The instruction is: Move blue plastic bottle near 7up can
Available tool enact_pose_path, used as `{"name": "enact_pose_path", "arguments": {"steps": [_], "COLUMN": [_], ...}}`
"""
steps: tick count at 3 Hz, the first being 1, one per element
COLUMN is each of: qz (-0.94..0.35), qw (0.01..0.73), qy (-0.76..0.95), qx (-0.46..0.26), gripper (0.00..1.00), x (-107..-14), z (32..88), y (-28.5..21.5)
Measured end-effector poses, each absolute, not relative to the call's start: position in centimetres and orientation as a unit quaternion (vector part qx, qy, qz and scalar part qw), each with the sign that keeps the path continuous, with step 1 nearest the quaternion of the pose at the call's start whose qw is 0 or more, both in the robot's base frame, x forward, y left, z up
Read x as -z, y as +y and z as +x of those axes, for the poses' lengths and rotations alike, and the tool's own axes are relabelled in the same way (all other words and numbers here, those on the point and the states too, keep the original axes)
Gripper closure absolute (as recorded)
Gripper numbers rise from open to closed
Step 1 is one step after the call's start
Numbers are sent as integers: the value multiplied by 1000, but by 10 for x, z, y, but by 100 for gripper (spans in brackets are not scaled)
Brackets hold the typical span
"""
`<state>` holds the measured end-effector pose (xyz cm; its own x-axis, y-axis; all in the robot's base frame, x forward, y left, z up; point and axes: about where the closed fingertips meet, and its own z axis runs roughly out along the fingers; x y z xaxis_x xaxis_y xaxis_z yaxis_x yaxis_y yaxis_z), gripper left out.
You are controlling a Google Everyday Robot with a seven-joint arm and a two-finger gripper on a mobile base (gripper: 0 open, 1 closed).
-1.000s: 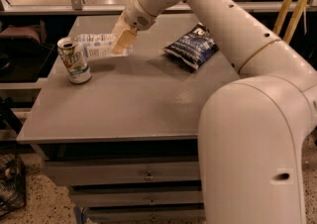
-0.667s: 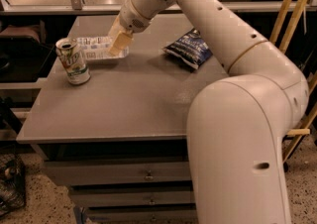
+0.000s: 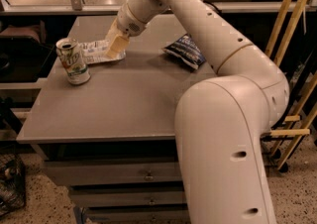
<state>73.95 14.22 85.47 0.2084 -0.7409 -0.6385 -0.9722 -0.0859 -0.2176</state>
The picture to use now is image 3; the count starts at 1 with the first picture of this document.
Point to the dark chair at left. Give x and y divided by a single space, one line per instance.
24 55

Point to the grey drawer cabinet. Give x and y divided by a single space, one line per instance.
110 141

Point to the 7up soda can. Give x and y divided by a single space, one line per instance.
70 55

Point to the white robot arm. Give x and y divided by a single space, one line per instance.
218 121

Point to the black wire basket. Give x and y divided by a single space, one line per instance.
12 182

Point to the dark blue chip bag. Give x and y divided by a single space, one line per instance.
185 49

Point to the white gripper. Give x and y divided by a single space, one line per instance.
128 22

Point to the blue label plastic bottle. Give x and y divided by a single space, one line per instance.
94 52

